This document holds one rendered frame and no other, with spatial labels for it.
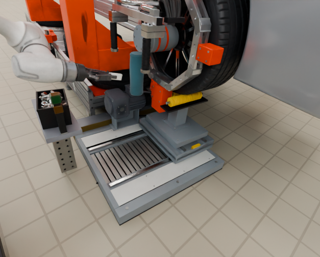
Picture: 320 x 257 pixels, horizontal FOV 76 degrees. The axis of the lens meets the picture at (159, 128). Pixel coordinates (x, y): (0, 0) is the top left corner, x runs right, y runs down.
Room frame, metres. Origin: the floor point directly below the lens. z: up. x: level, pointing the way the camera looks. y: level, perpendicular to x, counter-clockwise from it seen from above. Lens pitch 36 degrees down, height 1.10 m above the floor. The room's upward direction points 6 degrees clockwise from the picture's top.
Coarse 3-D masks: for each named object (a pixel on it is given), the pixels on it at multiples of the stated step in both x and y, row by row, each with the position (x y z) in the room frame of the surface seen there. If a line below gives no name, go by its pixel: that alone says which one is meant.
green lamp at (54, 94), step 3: (51, 93) 0.78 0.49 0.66; (54, 93) 0.78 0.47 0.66; (57, 93) 0.78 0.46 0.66; (51, 96) 0.75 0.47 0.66; (54, 96) 0.76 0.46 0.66; (57, 96) 0.76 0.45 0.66; (60, 96) 0.77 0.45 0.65; (51, 99) 0.75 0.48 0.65; (54, 99) 0.76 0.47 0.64; (57, 99) 0.76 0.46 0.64; (60, 99) 0.77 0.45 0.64; (54, 102) 0.75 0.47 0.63; (57, 102) 0.76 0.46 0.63; (60, 102) 0.77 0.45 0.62
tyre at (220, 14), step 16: (208, 0) 1.06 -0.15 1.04; (224, 0) 1.04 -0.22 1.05; (240, 0) 1.11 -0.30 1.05; (224, 16) 1.00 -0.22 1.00; (240, 16) 1.07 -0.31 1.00; (224, 32) 0.99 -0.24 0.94; (240, 32) 1.05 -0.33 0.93; (224, 48) 0.98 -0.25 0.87; (240, 48) 1.06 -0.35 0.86; (224, 64) 1.01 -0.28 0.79; (192, 80) 1.07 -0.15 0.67; (208, 80) 1.00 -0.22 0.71; (224, 80) 1.11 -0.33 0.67
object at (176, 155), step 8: (144, 120) 1.40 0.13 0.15; (144, 128) 1.31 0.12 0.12; (152, 128) 1.29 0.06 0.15; (152, 136) 1.22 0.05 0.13; (160, 136) 1.21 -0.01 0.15; (208, 136) 1.25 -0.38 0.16; (160, 144) 1.14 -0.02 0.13; (168, 144) 1.12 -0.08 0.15; (192, 144) 1.15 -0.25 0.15; (200, 144) 1.12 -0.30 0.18; (208, 144) 1.18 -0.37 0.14; (168, 152) 1.06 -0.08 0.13; (176, 152) 1.05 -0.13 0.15; (184, 152) 1.03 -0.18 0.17; (192, 152) 1.08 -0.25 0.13; (176, 160) 0.99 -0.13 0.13
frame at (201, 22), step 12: (144, 0) 1.33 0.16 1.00; (192, 0) 1.02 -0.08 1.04; (192, 12) 1.01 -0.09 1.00; (204, 12) 1.02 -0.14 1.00; (204, 24) 0.97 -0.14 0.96; (204, 36) 0.99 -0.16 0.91; (192, 48) 0.98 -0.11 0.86; (192, 60) 0.97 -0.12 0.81; (156, 72) 1.26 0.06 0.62; (192, 72) 0.96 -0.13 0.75; (168, 84) 1.09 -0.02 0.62; (180, 84) 1.03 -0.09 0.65
